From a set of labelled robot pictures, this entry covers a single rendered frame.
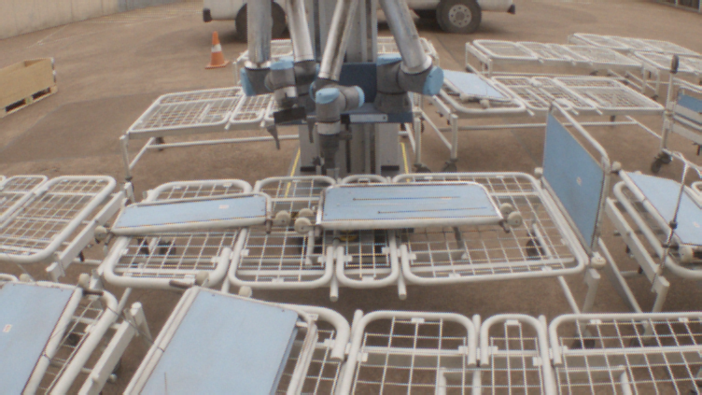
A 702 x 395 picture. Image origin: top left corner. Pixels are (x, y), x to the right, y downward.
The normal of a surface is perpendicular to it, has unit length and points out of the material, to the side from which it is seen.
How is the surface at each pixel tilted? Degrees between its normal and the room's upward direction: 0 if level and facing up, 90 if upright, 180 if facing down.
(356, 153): 90
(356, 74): 90
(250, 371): 7
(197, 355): 7
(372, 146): 90
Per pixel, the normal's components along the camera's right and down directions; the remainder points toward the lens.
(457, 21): 0.11, 0.45
